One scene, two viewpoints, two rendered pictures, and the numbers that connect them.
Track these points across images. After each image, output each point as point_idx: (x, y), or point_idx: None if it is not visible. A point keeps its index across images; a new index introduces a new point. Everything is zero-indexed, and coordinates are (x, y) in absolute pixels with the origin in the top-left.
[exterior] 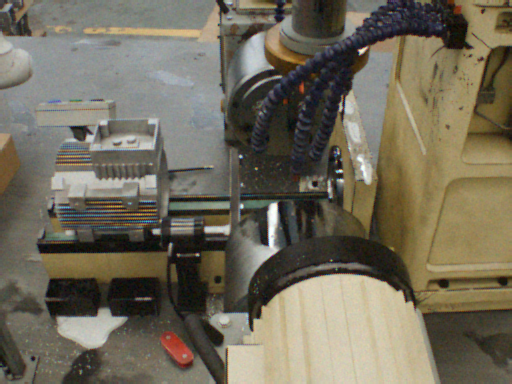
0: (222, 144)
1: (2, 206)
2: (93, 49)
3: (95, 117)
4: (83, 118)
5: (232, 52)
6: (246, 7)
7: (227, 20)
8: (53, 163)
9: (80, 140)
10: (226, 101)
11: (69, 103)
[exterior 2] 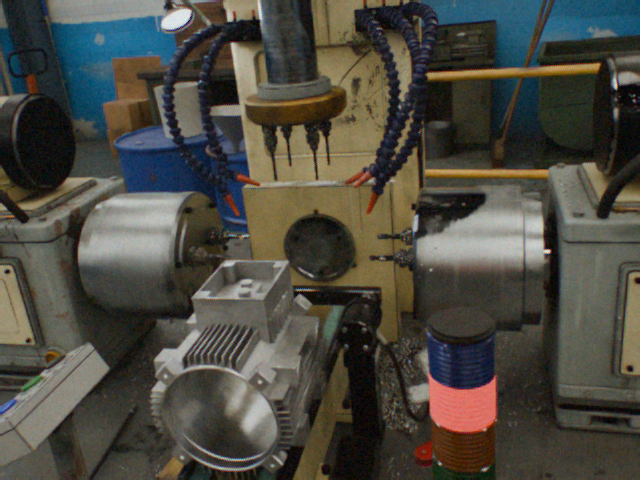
0: (92, 398)
1: None
2: None
3: (90, 372)
4: (79, 385)
5: (64, 260)
6: (38, 206)
7: (44, 221)
8: None
9: (72, 439)
10: (75, 335)
11: (40, 384)
